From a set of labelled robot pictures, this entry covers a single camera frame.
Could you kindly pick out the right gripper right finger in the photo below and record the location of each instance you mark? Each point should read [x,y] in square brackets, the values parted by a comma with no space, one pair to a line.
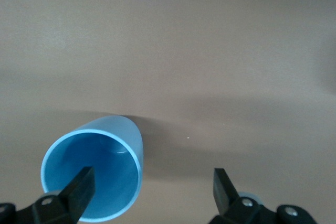
[223,192]

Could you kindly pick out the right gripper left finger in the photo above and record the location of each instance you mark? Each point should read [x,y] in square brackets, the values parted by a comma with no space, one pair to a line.
[78,190]

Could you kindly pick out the light blue cup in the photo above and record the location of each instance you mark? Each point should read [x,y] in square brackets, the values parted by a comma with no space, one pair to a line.
[110,161]

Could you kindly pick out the brown table cloth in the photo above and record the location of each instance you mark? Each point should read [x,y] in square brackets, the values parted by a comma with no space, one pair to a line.
[168,51]

